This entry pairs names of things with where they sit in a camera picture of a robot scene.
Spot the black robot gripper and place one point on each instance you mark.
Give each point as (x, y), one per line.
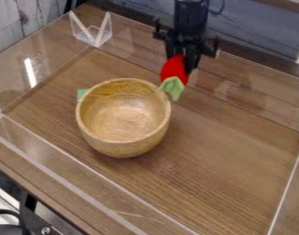
(176, 43)

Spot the red plush strawberry green leaves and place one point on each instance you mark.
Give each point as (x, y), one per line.
(173, 77)

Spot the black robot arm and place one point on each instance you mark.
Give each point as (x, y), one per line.
(183, 31)

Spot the wooden bowl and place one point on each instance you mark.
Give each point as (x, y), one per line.
(122, 116)

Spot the green felt piece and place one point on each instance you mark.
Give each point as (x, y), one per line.
(81, 92)

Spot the clear acrylic corner bracket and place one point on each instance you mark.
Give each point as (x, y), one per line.
(94, 36)

